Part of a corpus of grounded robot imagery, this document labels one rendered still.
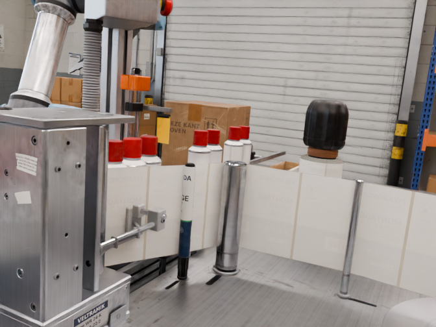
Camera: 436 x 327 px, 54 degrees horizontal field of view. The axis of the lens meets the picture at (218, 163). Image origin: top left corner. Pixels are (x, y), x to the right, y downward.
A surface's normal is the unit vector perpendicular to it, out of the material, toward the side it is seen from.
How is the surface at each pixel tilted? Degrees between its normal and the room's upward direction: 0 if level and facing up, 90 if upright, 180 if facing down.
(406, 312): 0
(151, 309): 0
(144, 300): 0
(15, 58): 90
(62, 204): 90
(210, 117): 90
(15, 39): 90
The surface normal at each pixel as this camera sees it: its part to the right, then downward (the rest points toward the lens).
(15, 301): -0.45, 0.12
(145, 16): 0.47, 0.19
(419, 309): 0.08, -0.98
